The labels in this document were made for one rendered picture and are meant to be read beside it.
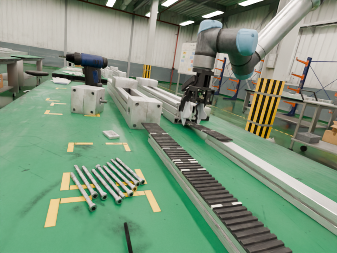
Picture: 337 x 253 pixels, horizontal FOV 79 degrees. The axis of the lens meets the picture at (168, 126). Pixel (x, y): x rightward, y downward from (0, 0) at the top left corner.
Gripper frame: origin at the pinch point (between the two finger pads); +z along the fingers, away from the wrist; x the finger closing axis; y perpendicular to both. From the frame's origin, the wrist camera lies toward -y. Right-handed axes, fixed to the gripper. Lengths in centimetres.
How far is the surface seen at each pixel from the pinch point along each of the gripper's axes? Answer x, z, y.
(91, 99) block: -35.8, -3.8, -10.4
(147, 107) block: -19.2, -5.4, 4.6
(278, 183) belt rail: -2.0, 0.3, 43.0
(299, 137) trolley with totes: 266, 50, -132
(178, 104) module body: -4.1, -5.6, -4.4
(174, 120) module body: -4.7, 0.7, -4.4
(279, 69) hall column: 260, -48, -198
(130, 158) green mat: -28.1, 2.2, 26.5
